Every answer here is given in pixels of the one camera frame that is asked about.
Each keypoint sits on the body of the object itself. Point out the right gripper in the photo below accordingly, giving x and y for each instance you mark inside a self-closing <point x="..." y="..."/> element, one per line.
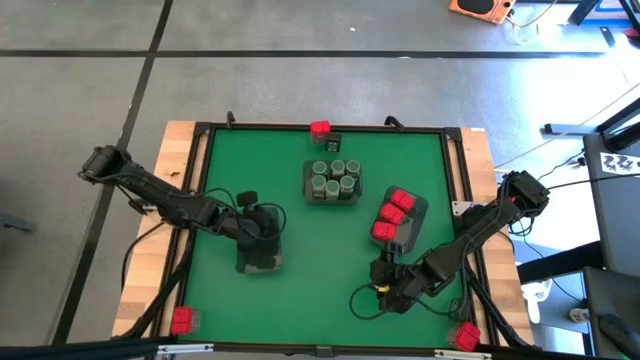
<point x="405" y="285"/>

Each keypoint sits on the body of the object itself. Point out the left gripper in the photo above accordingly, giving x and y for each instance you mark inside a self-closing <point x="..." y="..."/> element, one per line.
<point x="245" y="232"/>

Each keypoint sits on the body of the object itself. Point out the grey translucent plastic bin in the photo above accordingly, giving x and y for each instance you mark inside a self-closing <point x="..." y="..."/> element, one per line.
<point x="306" y="199"/>
<point x="417" y="220"/>
<point x="237" y="262"/>

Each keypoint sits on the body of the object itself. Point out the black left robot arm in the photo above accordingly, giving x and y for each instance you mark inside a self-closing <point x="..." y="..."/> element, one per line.
<point x="160" y="197"/>

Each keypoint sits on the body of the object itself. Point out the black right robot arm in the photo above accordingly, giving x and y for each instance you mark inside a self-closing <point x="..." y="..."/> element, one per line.
<point x="475" y="235"/>

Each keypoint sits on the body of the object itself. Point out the green table mat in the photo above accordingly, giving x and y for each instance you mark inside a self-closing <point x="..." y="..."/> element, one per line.
<point x="325" y="280"/>

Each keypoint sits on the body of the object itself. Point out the white plastic device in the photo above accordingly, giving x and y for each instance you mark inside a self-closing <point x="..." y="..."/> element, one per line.
<point x="535" y="300"/>

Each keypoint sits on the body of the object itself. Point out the black floor bar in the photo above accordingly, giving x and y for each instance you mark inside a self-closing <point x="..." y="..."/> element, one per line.
<point x="560" y="262"/>

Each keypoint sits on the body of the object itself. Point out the white power adapter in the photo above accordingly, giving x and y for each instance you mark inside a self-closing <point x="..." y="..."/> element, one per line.
<point x="579" y="315"/>

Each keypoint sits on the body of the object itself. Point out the grey desk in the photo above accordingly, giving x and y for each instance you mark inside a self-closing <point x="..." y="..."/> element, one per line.
<point x="610" y="295"/>

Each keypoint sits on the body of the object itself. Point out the black metal beam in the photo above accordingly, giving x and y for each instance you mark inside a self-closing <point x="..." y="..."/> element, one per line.
<point x="75" y="350"/>

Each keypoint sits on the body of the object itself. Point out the grey cabinet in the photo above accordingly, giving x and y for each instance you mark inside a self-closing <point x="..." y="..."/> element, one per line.
<point x="615" y="225"/>

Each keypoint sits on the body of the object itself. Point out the black rounded device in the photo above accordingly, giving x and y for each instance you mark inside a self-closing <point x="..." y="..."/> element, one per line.
<point x="620" y="335"/>

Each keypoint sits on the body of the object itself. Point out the black stand base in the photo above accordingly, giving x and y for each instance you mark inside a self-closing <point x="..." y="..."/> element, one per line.
<point x="575" y="128"/>

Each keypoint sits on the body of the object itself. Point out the white paper with black marks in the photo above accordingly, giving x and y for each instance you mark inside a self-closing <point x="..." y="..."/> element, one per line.
<point x="620" y="163"/>

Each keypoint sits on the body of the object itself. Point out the orange board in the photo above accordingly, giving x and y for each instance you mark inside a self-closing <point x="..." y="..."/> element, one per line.
<point x="500" y="15"/>

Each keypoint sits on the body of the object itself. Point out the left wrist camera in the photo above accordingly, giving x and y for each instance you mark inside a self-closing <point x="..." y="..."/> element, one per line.
<point x="246" y="198"/>

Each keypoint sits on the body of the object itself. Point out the white metal bracket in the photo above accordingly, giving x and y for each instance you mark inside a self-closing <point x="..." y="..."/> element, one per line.
<point x="462" y="206"/>

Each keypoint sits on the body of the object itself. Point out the black frame clamp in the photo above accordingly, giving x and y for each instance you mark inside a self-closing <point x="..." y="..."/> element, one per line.
<point x="395" y="122"/>
<point x="230" y="120"/>

